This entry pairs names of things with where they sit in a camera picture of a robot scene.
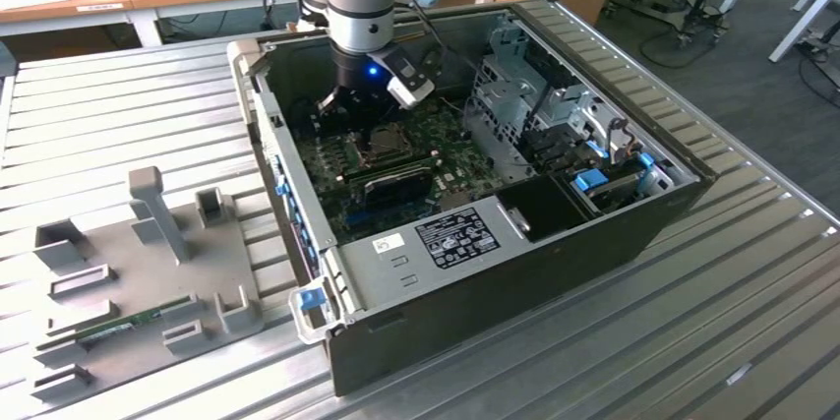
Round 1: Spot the silver CPU with green edge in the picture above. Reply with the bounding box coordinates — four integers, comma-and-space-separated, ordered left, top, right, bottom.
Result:
365, 126, 409, 151

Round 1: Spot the metal socket cover frame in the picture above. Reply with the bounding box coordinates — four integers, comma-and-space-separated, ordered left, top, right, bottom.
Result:
353, 120, 421, 166

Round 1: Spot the CPU socket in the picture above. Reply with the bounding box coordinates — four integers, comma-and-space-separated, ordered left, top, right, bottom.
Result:
350, 119, 425, 168

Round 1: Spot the green RAM stick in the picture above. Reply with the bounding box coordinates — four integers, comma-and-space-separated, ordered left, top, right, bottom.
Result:
338, 157, 439, 184
74, 309, 165, 342

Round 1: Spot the silver drive bay cage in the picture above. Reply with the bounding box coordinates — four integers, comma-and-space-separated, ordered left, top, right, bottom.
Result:
465, 14, 677, 198

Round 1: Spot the green motherboard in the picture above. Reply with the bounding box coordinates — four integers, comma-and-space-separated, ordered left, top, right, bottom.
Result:
287, 94, 519, 239

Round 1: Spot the black graphics card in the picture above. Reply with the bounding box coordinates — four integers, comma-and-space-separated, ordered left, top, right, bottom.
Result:
350, 166, 439, 218

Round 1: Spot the gray power supply unit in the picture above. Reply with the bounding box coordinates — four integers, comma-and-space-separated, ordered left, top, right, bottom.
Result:
325, 195, 530, 316

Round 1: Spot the hard disk in blue carrier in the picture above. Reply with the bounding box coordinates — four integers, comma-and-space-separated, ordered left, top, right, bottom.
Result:
567, 168, 647, 217

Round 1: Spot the gray parts rack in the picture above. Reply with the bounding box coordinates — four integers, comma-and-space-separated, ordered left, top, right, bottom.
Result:
29, 166, 267, 404

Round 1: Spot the black and gray PC case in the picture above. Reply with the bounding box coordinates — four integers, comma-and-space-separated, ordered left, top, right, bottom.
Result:
225, 0, 729, 397

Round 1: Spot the white table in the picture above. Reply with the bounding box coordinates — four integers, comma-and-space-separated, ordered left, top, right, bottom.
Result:
717, 0, 840, 65

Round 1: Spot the small white table label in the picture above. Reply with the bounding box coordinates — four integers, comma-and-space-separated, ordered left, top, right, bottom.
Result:
723, 363, 755, 388

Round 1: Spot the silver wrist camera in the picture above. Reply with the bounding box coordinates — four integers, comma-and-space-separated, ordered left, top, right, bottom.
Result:
366, 45, 437, 110

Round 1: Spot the black disk wire bundle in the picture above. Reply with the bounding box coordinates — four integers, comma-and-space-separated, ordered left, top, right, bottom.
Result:
603, 115, 642, 165

